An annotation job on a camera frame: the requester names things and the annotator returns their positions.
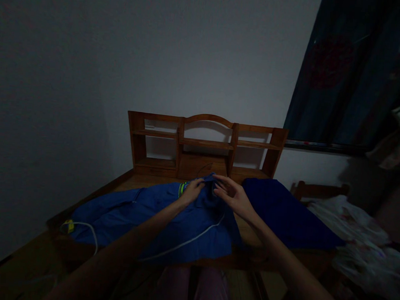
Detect person's right hand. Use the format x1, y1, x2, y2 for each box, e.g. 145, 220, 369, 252
211, 174, 257, 220

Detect person's left hand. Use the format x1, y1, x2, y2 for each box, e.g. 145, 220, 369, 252
177, 177, 207, 208

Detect person's left fingers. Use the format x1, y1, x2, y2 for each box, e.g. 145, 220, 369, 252
187, 177, 207, 194

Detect person's right fingers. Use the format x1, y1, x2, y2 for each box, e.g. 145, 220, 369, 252
212, 185, 235, 201

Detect person's right thumb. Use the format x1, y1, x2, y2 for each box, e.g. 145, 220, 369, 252
214, 174, 236, 187

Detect blue jacket with white piping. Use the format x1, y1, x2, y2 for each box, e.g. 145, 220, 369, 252
70, 166, 250, 267

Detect wooden desk shelf hutch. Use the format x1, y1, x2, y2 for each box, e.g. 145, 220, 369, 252
125, 110, 290, 185

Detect wooden desk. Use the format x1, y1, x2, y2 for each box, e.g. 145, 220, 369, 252
44, 163, 340, 286

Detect folded dark blue garment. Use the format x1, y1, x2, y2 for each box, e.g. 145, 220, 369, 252
239, 177, 348, 252

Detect wooden chair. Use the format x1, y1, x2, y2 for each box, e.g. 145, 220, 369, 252
289, 180, 351, 207

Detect person's legs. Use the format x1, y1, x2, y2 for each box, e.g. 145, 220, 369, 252
156, 263, 236, 300

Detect pile of white plastic bags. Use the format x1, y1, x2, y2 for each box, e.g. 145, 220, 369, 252
302, 193, 400, 300

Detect window with blue curtain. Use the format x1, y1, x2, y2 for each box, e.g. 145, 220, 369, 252
282, 0, 400, 156

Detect hanging light clothes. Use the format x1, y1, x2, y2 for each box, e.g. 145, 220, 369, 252
364, 97, 400, 171

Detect white cable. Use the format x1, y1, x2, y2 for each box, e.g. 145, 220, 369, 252
58, 220, 100, 256

